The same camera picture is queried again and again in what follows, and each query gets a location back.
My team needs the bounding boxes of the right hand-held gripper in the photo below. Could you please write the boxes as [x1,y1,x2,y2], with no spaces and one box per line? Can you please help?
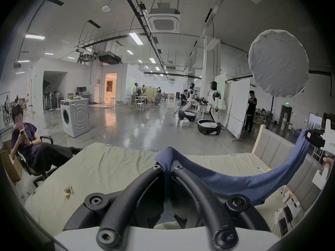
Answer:
[305,119,335,155]

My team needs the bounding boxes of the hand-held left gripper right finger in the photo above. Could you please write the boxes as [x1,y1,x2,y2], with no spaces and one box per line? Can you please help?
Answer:
[170,165,270,250]

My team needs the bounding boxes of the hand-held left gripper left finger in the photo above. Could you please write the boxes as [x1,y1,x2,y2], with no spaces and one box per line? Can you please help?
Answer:
[63,165,166,251]

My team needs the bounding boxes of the dark blue shirt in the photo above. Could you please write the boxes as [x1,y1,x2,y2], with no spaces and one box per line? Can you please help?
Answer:
[155,129,312,206]

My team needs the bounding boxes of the person's right hand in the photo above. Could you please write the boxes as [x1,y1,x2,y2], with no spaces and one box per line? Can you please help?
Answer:
[322,155,335,176]

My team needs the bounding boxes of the bed with beige sheet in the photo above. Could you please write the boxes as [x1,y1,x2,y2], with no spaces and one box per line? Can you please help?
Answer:
[24,141,325,245]

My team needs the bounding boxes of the padded beige headboard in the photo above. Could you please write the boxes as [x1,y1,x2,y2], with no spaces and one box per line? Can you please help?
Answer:
[251,125,326,214]

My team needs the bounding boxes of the white hand controller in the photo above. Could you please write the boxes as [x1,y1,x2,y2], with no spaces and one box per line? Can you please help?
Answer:
[274,208,286,225]
[281,191,300,208]

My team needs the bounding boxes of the black phone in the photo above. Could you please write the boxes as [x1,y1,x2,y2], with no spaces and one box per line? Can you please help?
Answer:
[284,206,294,223]
[278,218,288,236]

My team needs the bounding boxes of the round white softbox lamp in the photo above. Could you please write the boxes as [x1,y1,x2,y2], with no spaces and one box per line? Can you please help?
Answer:
[248,29,310,130]

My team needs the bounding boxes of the white washing machine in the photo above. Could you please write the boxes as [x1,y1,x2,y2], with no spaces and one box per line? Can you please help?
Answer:
[60,98,91,138]

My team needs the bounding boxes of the black office chair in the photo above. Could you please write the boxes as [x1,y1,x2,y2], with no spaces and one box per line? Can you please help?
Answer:
[15,135,59,188]

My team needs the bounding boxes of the white humanoid robot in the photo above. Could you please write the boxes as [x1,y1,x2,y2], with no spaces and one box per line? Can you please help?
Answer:
[178,83,197,122]
[197,81,223,136]

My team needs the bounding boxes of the white tables with stools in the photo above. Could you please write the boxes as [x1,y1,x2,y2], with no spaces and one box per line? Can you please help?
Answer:
[125,93,153,113]

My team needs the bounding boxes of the brown carton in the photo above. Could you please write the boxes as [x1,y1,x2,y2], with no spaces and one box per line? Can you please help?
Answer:
[0,140,23,183]

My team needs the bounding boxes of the desk with monitor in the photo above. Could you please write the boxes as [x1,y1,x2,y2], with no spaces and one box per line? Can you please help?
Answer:
[67,86,93,104]

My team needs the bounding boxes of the group of standing fans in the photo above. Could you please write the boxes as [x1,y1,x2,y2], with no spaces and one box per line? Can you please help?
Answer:
[43,91,63,112]

